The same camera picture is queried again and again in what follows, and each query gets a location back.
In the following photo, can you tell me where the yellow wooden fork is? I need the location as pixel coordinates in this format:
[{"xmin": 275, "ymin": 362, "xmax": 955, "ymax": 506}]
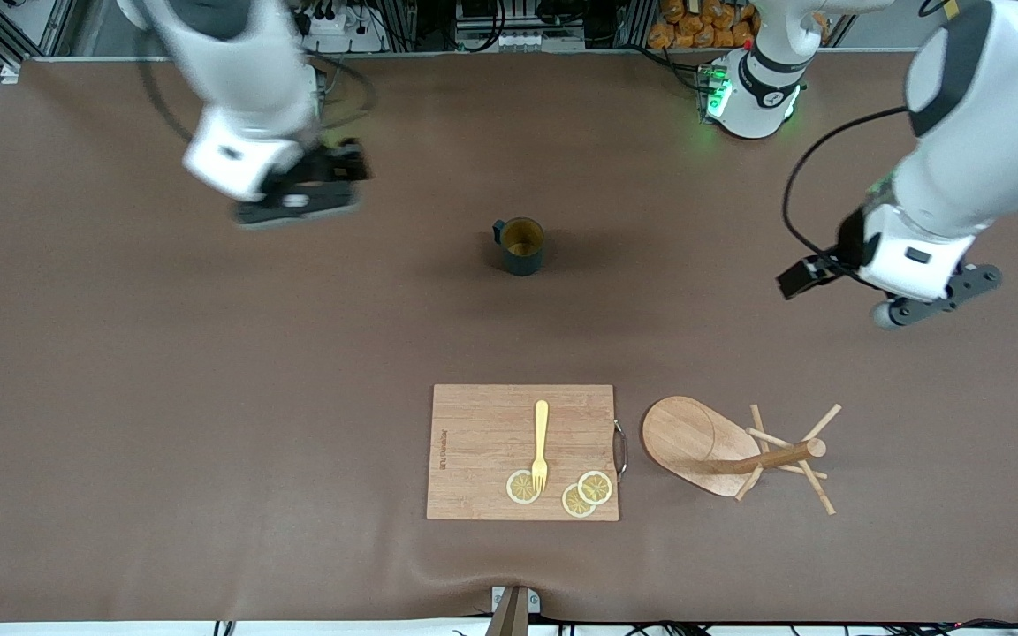
[{"xmin": 531, "ymin": 400, "xmax": 551, "ymax": 494}]

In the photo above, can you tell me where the black equipment with cables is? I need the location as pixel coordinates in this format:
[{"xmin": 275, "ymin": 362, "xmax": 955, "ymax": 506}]
[{"xmin": 456, "ymin": 0, "xmax": 589, "ymax": 52}]

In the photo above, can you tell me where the grey metal bracket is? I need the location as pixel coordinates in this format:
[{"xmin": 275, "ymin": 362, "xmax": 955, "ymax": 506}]
[{"xmin": 491, "ymin": 586, "xmax": 542, "ymax": 614}]

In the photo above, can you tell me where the brown table mat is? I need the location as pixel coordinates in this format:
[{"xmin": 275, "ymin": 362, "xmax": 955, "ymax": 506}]
[{"xmin": 0, "ymin": 49, "xmax": 1018, "ymax": 624}]

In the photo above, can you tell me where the wooden cutting board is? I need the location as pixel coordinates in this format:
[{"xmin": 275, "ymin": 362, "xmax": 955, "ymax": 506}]
[{"xmin": 427, "ymin": 384, "xmax": 620, "ymax": 522}]

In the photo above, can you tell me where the orange snack bag pile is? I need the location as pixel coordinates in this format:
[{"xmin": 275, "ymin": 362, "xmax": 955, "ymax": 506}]
[{"xmin": 648, "ymin": 0, "xmax": 766, "ymax": 49}]

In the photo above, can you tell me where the dark green cup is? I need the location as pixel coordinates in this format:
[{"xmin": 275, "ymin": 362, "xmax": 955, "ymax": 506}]
[{"xmin": 492, "ymin": 216, "xmax": 546, "ymax": 277}]

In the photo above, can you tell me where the wooden cup rack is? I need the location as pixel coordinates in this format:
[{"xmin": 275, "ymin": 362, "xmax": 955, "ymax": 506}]
[{"xmin": 642, "ymin": 396, "xmax": 842, "ymax": 516}]

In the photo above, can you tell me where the brown tapered post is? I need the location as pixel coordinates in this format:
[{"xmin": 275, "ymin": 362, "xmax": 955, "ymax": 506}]
[{"xmin": 484, "ymin": 587, "xmax": 530, "ymax": 636}]

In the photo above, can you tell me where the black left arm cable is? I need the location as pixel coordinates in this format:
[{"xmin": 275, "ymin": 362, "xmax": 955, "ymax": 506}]
[{"xmin": 781, "ymin": 108, "xmax": 909, "ymax": 270}]

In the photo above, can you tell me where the lemon slice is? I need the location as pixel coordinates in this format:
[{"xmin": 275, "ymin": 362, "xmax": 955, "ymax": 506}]
[
  {"xmin": 506, "ymin": 470, "xmax": 543, "ymax": 505},
  {"xmin": 577, "ymin": 470, "xmax": 613, "ymax": 506},
  {"xmin": 561, "ymin": 483, "xmax": 597, "ymax": 519}
]

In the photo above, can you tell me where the white power strip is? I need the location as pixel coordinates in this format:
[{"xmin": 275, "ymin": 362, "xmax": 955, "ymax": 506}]
[{"xmin": 301, "ymin": 4, "xmax": 386, "ymax": 54}]

